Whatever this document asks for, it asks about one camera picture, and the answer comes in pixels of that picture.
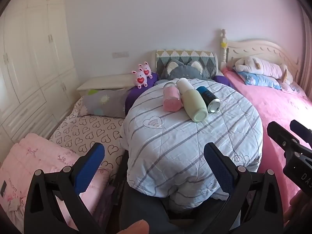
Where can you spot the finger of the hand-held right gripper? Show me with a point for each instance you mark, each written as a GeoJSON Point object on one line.
{"type": "Point", "coordinates": [302, 134]}
{"type": "Point", "coordinates": [280, 135]}

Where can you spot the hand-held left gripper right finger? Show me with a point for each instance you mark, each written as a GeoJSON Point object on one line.
{"type": "Point", "coordinates": [219, 170]}

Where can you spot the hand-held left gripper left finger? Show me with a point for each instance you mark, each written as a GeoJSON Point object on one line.
{"type": "Point", "coordinates": [89, 169]}

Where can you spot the blue drink can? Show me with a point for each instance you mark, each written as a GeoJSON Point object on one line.
{"type": "Point", "coordinates": [209, 98]}

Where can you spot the pale green bottle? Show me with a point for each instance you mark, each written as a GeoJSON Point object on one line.
{"type": "Point", "coordinates": [192, 101]}

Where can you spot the pink glass cup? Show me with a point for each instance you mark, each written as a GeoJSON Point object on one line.
{"type": "Point", "coordinates": [172, 97]}

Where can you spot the person's right hand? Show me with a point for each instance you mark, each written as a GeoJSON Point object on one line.
{"type": "Point", "coordinates": [301, 212]}

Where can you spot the person's left hand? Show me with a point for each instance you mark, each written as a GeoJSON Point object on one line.
{"type": "Point", "coordinates": [139, 228]}

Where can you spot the pink blanket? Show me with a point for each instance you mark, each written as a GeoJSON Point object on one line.
{"type": "Point", "coordinates": [273, 107]}

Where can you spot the heart print bed sheet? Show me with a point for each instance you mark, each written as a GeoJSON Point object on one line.
{"type": "Point", "coordinates": [85, 131]}

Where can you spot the striped light blue quilt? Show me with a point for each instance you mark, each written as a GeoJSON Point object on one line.
{"type": "Point", "coordinates": [175, 148]}

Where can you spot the folded pink quilt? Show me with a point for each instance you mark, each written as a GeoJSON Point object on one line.
{"type": "Point", "coordinates": [36, 156]}

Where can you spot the blue pillow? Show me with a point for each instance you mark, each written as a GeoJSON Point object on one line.
{"type": "Point", "coordinates": [258, 80]}

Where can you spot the grey flower pillow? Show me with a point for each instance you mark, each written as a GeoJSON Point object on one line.
{"type": "Point", "coordinates": [104, 102]}

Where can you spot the white plush dog toy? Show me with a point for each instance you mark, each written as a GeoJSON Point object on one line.
{"type": "Point", "coordinates": [263, 67]}

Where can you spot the purple bed sheet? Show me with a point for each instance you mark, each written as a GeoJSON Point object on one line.
{"type": "Point", "coordinates": [136, 93]}

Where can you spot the cream wooden headboard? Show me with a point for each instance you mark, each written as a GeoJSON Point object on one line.
{"type": "Point", "coordinates": [263, 47]}

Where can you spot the white bedside table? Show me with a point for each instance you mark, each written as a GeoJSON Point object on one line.
{"type": "Point", "coordinates": [107, 81]}

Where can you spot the pink bunny plush toy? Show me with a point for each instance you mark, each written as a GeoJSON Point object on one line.
{"type": "Point", "coordinates": [141, 79]}
{"type": "Point", "coordinates": [146, 70]}

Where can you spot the diamond pattern headboard cushion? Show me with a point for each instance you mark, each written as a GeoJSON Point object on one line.
{"type": "Point", "coordinates": [207, 61]}

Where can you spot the grey cat plush pillow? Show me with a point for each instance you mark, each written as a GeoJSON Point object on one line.
{"type": "Point", "coordinates": [181, 71]}

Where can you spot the white wardrobe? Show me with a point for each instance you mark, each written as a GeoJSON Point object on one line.
{"type": "Point", "coordinates": [31, 58]}

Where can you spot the white wall socket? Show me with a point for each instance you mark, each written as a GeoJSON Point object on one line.
{"type": "Point", "coordinates": [120, 54]}

